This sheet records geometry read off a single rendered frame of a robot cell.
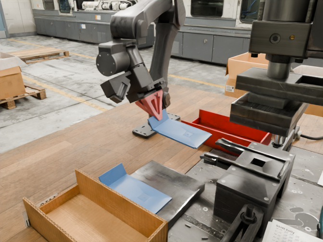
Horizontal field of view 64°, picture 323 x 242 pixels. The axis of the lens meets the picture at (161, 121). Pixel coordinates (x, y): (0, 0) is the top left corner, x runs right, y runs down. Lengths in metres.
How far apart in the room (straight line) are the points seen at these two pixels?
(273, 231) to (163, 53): 0.58
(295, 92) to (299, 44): 0.08
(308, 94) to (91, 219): 0.46
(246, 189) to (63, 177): 0.44
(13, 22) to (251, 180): 11.47
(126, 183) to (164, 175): 0.09
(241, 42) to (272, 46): 4.99
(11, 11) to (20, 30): 0.69
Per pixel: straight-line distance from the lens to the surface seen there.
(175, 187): 0.60
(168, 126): 0.68
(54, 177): 0.72
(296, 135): 0.92
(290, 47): 0.45
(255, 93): 0.48
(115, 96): 0.61
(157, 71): 0.83
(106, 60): 0.61
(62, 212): 0.60
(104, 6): 8.36
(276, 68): 0.49
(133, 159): 0.73
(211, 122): 0.90
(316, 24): 0.42
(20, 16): 11.85
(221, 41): 5.64
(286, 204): 0.65
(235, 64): 2.93
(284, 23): 0.45
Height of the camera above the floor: 1.31
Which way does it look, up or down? 25 degrees down
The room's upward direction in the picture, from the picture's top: straight up
